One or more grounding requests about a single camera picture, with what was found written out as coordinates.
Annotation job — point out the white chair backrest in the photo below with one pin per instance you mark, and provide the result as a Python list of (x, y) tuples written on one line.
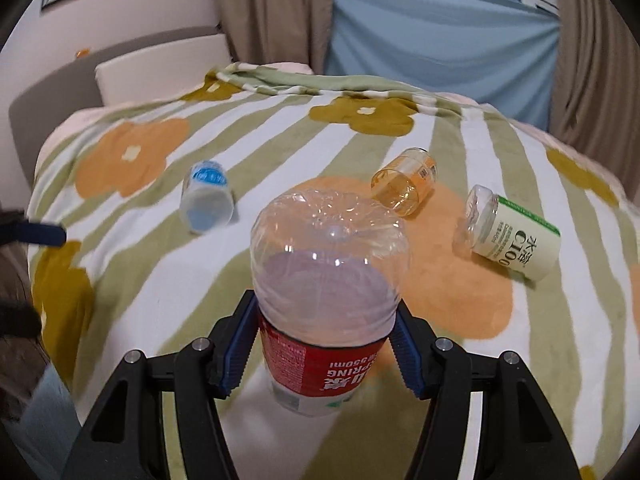
[(161, 72)]

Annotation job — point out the red label plastic cup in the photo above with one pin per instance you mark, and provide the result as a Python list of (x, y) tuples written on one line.
[(326, 269)]

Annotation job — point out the green white label cup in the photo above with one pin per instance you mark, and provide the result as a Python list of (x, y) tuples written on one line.
[(508, 234)]

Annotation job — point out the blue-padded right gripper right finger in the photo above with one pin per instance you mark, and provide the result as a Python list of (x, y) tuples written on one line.
[(428, 364)]

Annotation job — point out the striped floral blanket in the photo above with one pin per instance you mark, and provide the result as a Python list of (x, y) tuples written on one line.
[(132, 275)]

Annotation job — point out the beige right curtain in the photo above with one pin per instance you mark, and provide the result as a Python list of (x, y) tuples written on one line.
[(595, 97)]

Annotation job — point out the light blue curtain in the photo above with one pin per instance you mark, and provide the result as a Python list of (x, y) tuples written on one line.
[(499, 52)]

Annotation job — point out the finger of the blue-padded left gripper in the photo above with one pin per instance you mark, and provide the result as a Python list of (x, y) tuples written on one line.
[(16, 228)]

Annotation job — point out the amber clear plastic cup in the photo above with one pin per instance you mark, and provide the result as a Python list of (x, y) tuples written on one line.
[(404, 183)]

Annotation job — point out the beige curtain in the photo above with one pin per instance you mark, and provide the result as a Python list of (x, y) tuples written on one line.
[(595, 97), (269, 31)]

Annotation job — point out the blue label plastic cup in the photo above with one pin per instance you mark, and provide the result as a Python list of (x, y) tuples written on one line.
[(206, 199)]

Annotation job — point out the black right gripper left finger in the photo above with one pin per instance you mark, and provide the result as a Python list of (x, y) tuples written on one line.
[(220, 359)]

